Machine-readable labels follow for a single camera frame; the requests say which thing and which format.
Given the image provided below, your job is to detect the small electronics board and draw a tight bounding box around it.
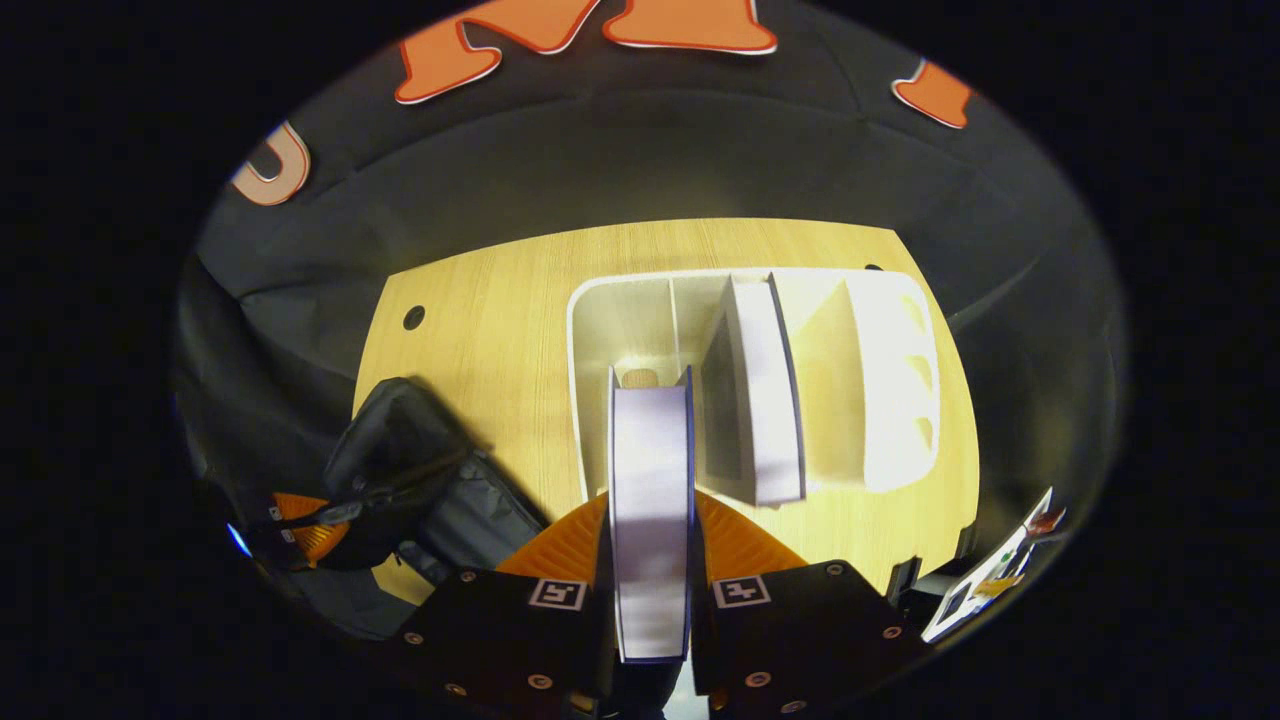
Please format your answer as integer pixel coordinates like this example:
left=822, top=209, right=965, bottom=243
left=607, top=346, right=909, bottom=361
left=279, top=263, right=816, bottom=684
left=920, top=487, right=1067, bottom=643

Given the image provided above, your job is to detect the white bookshelf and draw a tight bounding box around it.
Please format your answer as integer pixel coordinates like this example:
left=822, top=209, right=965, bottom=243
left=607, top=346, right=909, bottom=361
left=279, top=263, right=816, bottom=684
left=565, top=265, right=944, bottom=508

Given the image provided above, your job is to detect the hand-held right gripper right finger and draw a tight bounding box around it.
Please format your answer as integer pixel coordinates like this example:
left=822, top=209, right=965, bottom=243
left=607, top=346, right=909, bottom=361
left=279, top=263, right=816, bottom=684
left=690, top=490, right=933, bottom=720

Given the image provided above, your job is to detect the grey cover book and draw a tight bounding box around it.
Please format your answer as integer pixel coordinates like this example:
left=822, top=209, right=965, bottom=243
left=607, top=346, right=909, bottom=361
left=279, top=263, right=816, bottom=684
left=700, top=272, right=807, bottom=508

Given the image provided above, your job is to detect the black schoolbag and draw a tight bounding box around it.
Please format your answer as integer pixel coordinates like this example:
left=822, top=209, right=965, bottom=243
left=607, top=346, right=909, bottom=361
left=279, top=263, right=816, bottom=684
left=318, top=375, right=553, bottom=641

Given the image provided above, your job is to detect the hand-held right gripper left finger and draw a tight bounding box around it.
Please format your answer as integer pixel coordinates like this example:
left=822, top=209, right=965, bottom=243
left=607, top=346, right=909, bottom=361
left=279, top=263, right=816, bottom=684
left=393, top=490, right=614, bottom=720

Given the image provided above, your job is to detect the blue cover book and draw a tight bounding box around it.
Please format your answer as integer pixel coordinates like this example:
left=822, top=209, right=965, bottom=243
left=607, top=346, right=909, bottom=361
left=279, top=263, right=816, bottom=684
left=607, top=365, right=698, bottom=666

